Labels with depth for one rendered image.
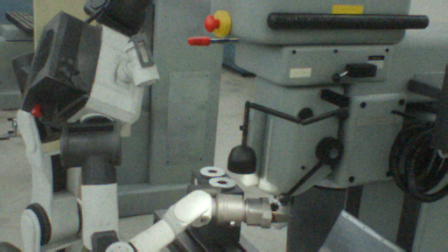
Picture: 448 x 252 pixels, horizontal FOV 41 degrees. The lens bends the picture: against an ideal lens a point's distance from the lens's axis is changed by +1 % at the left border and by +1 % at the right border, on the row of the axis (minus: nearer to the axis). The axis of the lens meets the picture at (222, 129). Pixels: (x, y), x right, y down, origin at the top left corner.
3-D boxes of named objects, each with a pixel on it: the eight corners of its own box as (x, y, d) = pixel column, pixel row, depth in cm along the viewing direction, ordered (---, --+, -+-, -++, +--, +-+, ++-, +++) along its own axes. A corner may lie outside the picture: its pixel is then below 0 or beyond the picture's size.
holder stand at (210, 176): (206, 244, 202) (211, 191, 195) (187, 216, 221) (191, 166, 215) (240, 241, 206) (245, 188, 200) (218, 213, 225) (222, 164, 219)
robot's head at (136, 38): (129, 76, 157) (136, 67, 150) (120, 46, 158) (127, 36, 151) (151, 72, 160) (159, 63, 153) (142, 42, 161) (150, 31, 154)
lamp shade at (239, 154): (220, 167, 147) (222, 143, 145) (241, 162, 152) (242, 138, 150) (241, 177, 142) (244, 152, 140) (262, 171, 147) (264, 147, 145)
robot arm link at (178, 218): (215, 202, 160) (175, 231, 155) (213, 214, 167) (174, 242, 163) (200, 185, 162) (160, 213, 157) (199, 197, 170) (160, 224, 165)
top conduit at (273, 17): (274, 30, 127) (276, 13, 126) (263, 26, 130) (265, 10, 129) (428, 30, 148) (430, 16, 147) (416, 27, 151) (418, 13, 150)
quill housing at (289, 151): (275, 207, 151) (289, 86, 141) (236, 178, 168) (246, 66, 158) (335, 199, 160) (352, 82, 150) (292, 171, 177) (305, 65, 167)
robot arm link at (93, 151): (69, 186, 148) (66, 132, 148) (71, 185, 157) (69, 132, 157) (116, 184, 150) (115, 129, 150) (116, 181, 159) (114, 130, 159)
